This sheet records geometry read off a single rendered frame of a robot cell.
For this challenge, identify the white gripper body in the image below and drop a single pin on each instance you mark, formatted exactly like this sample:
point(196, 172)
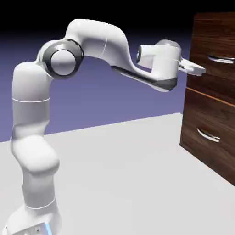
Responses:
point(191, 67)

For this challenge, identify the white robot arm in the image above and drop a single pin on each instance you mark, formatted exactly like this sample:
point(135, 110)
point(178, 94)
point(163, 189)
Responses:
point(30, 113)

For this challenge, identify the dark wood drawer front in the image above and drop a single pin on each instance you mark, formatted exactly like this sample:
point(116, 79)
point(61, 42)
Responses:
point(213, 45)
point(205, 152)

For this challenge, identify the dark wood cabinet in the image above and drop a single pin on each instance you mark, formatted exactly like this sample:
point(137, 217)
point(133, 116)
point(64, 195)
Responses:
point(211, 113)

